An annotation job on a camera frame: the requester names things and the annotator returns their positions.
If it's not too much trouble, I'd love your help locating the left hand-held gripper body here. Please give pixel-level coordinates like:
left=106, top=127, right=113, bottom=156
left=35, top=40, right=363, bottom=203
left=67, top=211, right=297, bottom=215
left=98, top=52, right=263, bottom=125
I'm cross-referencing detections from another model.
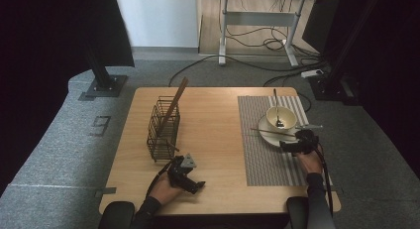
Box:
left=167, top=153, right=198, bottom=188

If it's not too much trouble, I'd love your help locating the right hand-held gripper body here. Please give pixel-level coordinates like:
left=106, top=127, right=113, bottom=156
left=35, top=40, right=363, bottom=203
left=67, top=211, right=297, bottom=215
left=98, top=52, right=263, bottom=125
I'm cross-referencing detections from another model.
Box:
left=294, top=123, right=324, bottom=155

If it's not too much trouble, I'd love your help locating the white ceramic plate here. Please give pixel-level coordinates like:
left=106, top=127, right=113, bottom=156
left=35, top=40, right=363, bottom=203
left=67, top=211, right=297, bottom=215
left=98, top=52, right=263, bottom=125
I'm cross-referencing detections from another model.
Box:
left=258, top=114, right=303, bottom=149

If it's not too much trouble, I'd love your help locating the black wire cutlery basket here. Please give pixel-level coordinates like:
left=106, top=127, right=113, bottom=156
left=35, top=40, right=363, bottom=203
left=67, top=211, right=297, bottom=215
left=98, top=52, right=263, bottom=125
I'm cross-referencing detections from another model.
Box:
left=146, top=95, right=181, bottom=164

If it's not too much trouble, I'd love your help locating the person's right hand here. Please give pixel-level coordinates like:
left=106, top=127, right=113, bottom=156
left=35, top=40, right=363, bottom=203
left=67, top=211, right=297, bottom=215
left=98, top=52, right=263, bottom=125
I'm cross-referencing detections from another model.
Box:
left=295, top=149, right=325, bottom=175

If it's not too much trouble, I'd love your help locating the person's left hand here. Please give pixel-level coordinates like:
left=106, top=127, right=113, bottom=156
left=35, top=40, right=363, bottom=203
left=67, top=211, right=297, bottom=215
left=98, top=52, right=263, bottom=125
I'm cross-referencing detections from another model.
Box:
left=149, top=172, right=186, bottom=206

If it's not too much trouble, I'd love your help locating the metal spoon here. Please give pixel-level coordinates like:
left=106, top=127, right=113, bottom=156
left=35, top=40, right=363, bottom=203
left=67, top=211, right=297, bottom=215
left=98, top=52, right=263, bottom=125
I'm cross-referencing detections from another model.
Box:
left=272, top=87, right=285, bottom=129

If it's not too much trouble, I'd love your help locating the cream ceramic bowl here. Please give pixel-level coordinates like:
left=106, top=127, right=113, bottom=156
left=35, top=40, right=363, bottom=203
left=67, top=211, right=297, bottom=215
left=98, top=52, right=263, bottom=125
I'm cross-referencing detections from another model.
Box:
left=265, top=105, right=298, bottom=135

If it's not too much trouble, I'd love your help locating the grey striped placemat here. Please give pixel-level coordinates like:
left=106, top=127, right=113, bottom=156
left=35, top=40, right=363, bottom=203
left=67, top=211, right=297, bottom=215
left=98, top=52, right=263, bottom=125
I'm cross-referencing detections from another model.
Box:
left=237, top=95, right=334, bottom=187

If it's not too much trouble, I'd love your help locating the black metal stand with base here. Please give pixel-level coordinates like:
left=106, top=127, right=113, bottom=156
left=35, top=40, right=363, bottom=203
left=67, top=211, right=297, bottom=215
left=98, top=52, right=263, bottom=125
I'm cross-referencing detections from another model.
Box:
left=77, top=44, right=129, bottom=102
left=308, top=0, right=384, bottom=106

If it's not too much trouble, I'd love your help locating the white power strip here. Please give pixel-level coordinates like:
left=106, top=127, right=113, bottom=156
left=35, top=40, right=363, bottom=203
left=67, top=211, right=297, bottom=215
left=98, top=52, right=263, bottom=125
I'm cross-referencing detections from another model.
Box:
left=300, top=68, right=324, bottom=79

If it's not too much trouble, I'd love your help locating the black curtain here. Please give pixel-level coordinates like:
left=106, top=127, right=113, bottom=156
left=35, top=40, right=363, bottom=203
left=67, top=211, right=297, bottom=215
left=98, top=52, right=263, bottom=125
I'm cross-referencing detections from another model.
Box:
left=321, top=0, right=420, bottom=180
left=0, top=0, right=136, bottom=197

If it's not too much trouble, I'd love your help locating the white-framed wooden desk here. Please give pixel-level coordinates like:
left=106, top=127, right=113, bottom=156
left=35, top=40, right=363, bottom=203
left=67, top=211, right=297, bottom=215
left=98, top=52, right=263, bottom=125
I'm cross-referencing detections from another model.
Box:
left=211, top=0, right=342, bottom=67

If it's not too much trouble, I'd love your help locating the left hand-held gripper cable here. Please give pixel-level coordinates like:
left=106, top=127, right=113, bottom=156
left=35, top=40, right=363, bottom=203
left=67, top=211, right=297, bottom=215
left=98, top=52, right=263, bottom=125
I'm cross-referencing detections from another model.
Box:
left=145, top=159, right=176, bottom=200

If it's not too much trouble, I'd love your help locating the hand-held gripper cable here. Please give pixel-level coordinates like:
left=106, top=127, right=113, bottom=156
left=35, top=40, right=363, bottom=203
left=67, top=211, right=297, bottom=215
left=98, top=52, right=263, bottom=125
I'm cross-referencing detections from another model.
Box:
left=313, top=143, right=335, bottom=218
left=145, top=159, right=176, bottom=200

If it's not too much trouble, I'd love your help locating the right hand-held gripper cable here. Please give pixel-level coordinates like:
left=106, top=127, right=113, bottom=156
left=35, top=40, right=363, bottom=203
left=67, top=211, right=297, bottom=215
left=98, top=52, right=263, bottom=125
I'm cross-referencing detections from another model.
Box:
left=313, top=143, right=335, bottom=218

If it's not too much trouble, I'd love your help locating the tangle of black cables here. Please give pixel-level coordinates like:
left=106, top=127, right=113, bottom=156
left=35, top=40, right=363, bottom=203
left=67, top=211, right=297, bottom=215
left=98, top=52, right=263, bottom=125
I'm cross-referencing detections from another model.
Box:
left=219, top=0, right=320, bottom=58

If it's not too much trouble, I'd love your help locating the long black floor cable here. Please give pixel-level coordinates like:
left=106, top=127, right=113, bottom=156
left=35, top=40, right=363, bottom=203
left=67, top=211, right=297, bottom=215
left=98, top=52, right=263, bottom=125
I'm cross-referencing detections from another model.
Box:
left=167, top=54, right=328, bottom=88

